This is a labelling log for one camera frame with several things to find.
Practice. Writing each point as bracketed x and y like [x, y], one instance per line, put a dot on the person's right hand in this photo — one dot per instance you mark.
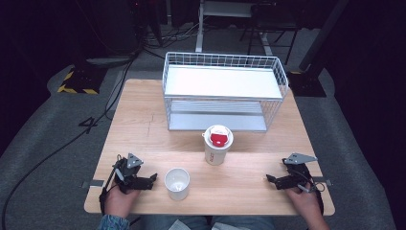
[303, 202]

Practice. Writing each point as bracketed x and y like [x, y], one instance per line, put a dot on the yellow-black striped stand base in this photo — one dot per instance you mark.
[83, 80]

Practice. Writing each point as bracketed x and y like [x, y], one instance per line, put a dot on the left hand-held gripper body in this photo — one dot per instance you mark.
[129, 174]

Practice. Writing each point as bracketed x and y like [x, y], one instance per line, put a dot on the black stand with pole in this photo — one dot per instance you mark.
[308, 83]

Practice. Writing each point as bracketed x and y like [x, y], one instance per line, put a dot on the white cup with red-white lid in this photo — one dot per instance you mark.
[217, 150]

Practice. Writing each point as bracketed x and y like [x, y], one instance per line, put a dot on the person's left hand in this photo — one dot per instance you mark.
[119, 202]

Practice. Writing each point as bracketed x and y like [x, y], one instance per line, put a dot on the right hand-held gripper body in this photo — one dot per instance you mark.
[298, 174]

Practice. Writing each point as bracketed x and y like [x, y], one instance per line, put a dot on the grey tape strip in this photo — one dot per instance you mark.
[95, 183]
[323, 180]

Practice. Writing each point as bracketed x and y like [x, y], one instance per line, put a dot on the white metal stand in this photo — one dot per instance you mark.
[199, 35]

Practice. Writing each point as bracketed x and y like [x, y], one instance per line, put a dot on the black metal frame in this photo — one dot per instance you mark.
[274, 22]

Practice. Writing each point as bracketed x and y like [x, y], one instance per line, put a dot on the empty white cup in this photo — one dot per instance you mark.
[177, 183]

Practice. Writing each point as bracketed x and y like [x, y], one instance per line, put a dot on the person's legs in jeans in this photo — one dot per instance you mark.
[198, 223]

